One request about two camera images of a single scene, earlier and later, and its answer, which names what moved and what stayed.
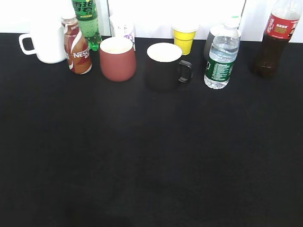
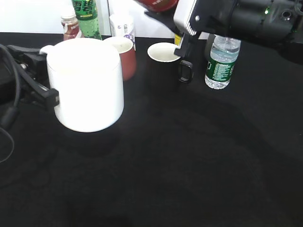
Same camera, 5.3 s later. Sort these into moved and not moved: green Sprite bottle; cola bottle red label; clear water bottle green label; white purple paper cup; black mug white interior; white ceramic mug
Moved: white ceramic mug; cola bottle red label
Not moved: green Sprite bottle; black mug white interior; white purple paper cup; clear water bottle green label
